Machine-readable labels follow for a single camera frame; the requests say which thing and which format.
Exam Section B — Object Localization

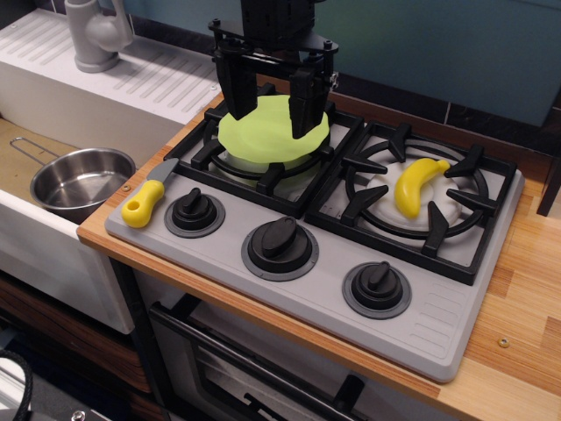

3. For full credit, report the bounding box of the light green plastic plate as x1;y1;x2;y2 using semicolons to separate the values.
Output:
217;95;330;164

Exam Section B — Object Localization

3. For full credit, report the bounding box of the black middle stove knob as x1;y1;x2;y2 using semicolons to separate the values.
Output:
241;217;319;282

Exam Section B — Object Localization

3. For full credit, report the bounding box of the black braided cable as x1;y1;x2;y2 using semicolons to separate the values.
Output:
0;348;35;416

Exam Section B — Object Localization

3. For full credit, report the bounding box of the black left burner grate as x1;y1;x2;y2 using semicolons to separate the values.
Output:
165;101;365;218

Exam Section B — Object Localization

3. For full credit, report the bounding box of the black stove knob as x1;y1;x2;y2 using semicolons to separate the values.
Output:
342;261;412;320
241;217;319;282
164;188;225;239

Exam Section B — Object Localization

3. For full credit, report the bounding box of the yellow handled toy knife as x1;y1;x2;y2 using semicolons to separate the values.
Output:
121;158;179;228

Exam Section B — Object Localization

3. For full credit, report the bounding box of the black right stove knob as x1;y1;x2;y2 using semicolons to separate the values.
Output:
342;261;412;320

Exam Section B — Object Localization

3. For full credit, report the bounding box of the black left stove knob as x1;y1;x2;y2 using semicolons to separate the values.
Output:
164;188;225;239

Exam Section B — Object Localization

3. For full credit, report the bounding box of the grey toy stove top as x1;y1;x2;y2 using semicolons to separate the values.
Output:
103;82;525;384

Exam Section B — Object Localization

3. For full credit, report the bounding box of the black burner grate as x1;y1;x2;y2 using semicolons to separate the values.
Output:
165;101;365;218
305;122;518;285

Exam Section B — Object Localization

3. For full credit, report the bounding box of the toy oven door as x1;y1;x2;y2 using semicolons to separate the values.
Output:
147;294;404;420

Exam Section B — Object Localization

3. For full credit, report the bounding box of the stainless steel pot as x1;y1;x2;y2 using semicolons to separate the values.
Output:
10;137;136;225

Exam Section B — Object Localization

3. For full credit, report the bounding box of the grey toy faucet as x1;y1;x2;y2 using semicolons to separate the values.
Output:
65;0;133;74

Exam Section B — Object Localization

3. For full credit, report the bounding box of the black right burner grate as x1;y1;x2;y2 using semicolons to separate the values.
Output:
305;122;518;285

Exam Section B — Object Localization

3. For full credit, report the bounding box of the yellow toy banana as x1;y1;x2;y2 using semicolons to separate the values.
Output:
394;158;451;219

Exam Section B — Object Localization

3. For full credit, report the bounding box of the white toy sink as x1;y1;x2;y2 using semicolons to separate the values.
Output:
1;9;220;334

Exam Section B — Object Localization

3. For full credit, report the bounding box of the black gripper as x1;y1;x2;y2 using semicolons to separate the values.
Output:
209;1;338;139

